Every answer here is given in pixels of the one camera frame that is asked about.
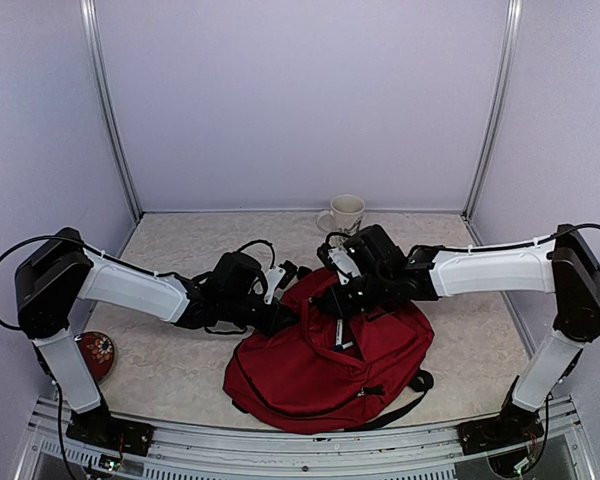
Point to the right aluminium frame post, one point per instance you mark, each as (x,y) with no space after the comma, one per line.
(496,109)

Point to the red cap marker long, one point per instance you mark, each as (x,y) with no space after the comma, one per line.
(339,333)

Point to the left aluminium frame post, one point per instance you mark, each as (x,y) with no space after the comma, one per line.
(88,12)

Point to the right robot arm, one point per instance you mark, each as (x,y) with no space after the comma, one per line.
(372,269)

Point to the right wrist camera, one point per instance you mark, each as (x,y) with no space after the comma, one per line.
(337,259)

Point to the dark blue cap marker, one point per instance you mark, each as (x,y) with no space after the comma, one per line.
(338,348)

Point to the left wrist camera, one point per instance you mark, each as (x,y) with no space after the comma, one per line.
(278,277)

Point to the front aluminium rail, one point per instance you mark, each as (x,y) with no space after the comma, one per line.
(189,451)

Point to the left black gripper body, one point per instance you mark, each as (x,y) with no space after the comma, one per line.
(263,324)

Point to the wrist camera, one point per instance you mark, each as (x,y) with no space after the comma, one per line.
(278,277)
(337,259)

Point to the red backpack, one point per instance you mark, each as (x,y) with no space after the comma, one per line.
(294,381)

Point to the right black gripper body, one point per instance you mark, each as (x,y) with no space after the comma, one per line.
(355,303)

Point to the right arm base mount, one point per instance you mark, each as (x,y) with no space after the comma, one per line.
(491,433)

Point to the red floral lacquer dish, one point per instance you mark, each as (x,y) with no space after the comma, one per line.
(99,353)

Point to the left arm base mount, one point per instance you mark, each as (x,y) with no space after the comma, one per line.
(115,434)

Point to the white patterned ceramic mug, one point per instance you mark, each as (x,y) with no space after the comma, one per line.
(344,216)

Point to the aluminium frame post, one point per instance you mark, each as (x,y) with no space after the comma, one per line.
(496,109)
(88,12)

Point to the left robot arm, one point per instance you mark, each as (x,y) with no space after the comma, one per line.
(64,269)

